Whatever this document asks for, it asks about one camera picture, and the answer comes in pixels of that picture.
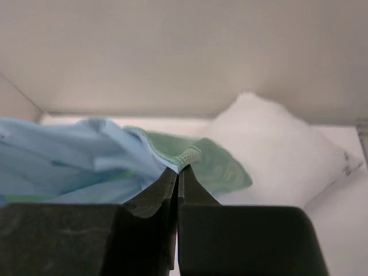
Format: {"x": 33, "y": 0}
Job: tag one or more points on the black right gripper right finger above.
{"x": 214, "y": 239}

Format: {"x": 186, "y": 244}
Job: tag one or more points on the light blue green pillowcase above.
{"x": 96, "y": 161}

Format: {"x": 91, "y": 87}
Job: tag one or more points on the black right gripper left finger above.
{"x": 134, "y": 238}

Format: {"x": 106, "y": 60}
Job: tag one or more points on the white pillow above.
{"x": 288, "y": 161}

